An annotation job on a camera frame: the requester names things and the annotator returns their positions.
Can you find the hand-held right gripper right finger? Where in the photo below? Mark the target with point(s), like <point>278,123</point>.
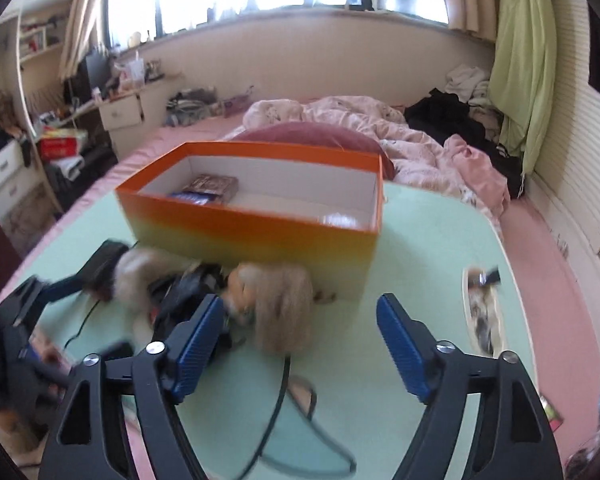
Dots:
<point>405,350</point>

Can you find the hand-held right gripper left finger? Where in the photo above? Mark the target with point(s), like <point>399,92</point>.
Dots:
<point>200,345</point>

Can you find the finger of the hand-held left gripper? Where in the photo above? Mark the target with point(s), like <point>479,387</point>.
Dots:
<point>60,286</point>

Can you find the black pouch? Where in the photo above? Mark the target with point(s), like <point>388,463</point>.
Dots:
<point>105,265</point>

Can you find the white fluffy plush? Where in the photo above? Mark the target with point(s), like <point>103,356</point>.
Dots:
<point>140,275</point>

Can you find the doll with beige hair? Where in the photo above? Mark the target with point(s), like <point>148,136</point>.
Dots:
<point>280,305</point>

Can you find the orange cardboard box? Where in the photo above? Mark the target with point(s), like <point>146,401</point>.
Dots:
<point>240,225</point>

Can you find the green desktop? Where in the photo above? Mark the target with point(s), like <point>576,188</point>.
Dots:
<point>420,260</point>

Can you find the black shiny cloth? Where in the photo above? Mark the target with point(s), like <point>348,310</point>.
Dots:
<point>185,295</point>

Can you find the oval patterned dish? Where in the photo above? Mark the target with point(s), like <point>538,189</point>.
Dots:
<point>482,310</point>

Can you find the white dresser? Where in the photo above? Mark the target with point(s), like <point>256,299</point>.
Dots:
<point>5,170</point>

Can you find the red box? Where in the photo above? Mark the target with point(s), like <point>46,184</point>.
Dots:
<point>57,147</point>

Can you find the blue packet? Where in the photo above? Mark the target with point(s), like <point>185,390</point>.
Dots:
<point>195,199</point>

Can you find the brown patterned card box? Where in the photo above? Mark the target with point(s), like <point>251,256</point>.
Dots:
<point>212,186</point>

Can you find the pink bed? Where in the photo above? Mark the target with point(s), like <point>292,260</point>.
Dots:
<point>555,280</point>

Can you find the small white drawer cabinet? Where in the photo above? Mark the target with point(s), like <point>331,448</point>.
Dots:
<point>120,112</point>

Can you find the black monitor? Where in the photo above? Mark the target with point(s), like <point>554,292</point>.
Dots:
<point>95,72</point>

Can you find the grey striped bag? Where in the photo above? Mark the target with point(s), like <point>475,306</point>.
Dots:
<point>192,105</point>

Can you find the pink quilt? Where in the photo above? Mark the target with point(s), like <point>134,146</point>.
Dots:
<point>360,120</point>

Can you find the maroon pillow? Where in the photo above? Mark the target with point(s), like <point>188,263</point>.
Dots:
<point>310,135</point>

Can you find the black clothes pile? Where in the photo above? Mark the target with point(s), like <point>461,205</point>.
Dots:
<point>440,110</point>

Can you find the purple cloth item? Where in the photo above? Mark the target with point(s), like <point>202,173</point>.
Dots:
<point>237,101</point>

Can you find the white slatted door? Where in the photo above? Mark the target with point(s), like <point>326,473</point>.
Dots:
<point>580,160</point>

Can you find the white clothes pile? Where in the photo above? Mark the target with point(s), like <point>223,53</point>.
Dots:
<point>465,80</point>

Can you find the green curtain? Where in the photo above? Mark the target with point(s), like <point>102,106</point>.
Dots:
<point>522,60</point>

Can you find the white wall shelf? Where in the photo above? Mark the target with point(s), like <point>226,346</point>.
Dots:
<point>40,35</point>

